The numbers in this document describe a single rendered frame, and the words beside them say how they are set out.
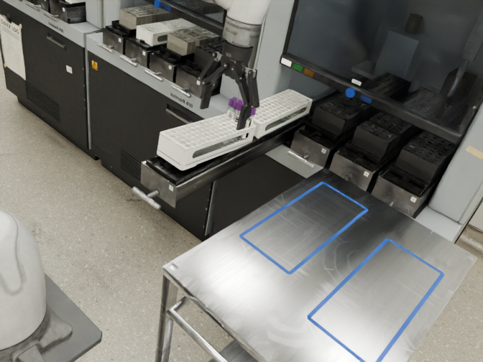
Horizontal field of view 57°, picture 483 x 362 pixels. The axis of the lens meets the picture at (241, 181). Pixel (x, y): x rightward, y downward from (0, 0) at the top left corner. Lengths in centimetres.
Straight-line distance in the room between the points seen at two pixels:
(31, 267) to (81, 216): 145
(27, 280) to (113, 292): 113
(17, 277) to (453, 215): 115
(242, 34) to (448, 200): 76
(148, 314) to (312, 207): 95
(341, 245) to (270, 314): 28
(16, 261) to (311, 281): 55
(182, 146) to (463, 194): 80
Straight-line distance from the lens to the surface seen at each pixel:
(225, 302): 87
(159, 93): 188
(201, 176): 118
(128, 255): 205
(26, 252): 80
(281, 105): 147
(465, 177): 139
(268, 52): 157
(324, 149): 143
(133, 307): 187
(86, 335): 96
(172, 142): 113
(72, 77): 240
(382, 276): 103
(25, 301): 83
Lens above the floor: 149
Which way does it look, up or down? 36 degrees down
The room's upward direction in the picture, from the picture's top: 12 degrees clockwise
